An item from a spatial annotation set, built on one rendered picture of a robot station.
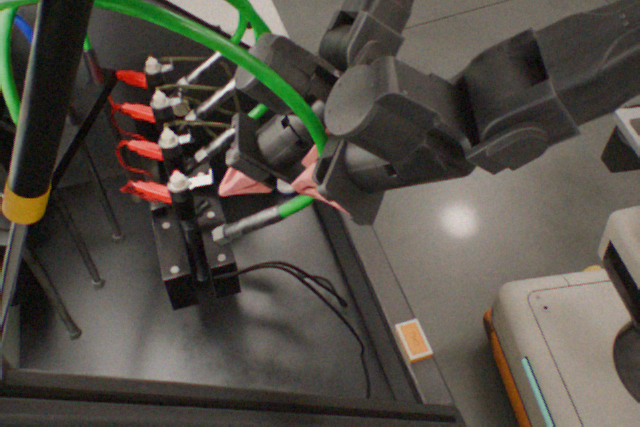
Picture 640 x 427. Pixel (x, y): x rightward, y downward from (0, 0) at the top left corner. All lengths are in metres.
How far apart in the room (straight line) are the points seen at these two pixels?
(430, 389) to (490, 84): 0.45
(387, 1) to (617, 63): 0.30
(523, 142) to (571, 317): 1.30
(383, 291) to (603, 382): 0.90
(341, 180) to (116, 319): 0.57
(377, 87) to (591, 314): 1.37
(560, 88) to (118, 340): 0.76
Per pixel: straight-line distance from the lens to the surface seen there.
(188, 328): 1.00
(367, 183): 0.56
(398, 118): 0.46
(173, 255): 0.89
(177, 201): 0.81
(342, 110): 0.47
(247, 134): 0.72
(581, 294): 1.79
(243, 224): 0.71
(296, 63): 0.65
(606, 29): 0.47
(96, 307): 1.06
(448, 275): 2.06
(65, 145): 0.90
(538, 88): 0.46
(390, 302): 0.87
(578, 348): 1.70
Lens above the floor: 1.69
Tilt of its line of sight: 48 degrees down
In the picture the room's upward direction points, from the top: straight up
